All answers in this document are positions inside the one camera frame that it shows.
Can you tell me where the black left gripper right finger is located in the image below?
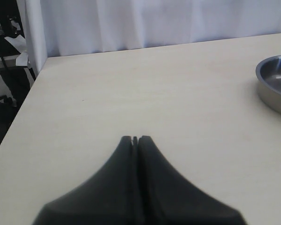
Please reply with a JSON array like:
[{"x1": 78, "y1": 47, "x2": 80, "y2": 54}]
[{"x1": 137, "y1": 136, "x2": 246, "y2": 225}]

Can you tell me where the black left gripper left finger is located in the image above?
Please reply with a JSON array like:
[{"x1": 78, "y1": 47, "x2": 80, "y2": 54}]
[{"x1": 34, "y1": 136, "x2": 141, "y2": 225}]

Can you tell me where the dark background equipment stand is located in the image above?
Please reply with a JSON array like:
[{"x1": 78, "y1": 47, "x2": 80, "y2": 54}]
[{"x1": 0, "y1": 0, "x2": 30, "y2": 144}]

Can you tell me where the steel round bowl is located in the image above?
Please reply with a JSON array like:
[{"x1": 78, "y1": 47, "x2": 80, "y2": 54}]
[{"x1": 255, "y1": 55, "x2": 281, "y2": 114}]

